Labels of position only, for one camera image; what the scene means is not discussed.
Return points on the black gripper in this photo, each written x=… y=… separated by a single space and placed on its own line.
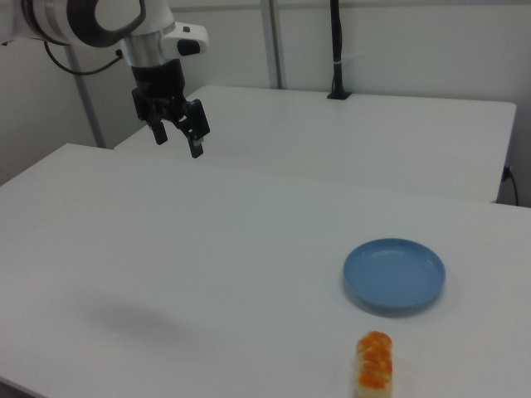
x=159 y=83

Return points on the bread roll with orange topping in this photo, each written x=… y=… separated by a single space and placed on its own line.
x=374 y=362

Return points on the blue round plate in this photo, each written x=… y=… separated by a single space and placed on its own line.
x=394 y=273

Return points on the white side table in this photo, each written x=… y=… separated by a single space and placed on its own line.
x=332 y=137

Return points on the black table clamp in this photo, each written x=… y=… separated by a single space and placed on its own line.
x=337 y=49

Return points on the aluminium frame post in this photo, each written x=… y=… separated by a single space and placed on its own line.
x=87 y=103
x=277 y=41

